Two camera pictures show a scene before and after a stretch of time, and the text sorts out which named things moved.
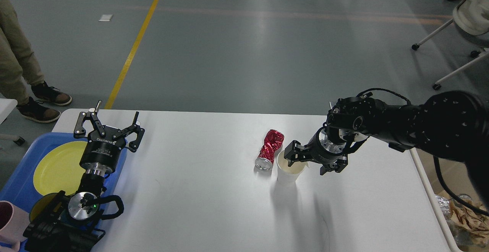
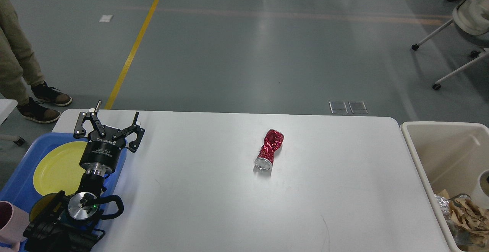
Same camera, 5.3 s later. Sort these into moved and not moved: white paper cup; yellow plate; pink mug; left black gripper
Moved: white paper cup
Not moved: pink mug; left black gripper; yellow plate
